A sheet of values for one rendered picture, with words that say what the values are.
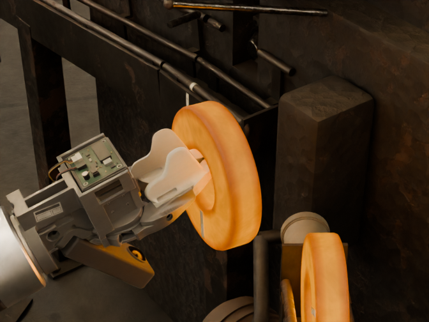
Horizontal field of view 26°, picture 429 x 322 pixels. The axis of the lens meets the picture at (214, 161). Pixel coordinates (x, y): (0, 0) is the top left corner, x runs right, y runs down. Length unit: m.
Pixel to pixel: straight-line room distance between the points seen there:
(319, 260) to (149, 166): 0.19
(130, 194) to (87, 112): 1.74
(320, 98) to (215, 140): 0.28
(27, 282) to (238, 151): 0.23
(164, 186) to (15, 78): 1.94
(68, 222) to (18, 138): 1.65
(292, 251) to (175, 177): 0.20
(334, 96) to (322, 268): 0.29
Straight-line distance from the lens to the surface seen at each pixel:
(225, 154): 0.89
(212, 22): 1.40
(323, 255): 0.94
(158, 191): 0.91
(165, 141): 0.93
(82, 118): 2.60
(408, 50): 1.12
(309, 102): 1.14
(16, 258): 0.88
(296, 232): 1.10
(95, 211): 0.88
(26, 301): 2.04
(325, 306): 0.92
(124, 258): 0.96
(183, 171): 0.91
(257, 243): 1.22
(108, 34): 1.52
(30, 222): 0.89
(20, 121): 2.62
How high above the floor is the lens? 1.40
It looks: 35 degrees down
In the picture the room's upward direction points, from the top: straight up
